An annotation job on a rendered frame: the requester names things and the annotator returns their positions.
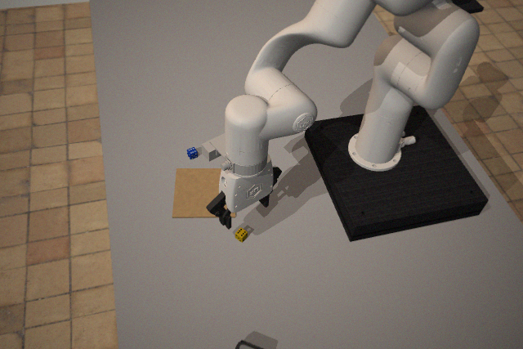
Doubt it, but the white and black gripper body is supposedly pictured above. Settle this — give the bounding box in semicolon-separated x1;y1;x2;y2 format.
219;155;274;213

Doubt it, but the blue die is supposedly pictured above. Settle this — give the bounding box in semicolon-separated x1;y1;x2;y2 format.
187;147;198;159

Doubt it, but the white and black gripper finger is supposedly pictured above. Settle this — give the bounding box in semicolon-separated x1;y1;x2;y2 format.
206;191;231;230
259;167;282;208

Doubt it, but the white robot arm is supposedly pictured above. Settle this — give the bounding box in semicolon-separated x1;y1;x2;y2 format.
202;0;480;176

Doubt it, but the tan square mat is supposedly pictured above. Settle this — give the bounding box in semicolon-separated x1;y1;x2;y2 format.
172;168;221;218

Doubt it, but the yellow die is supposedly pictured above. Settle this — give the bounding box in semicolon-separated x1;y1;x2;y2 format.
235;227;248;243

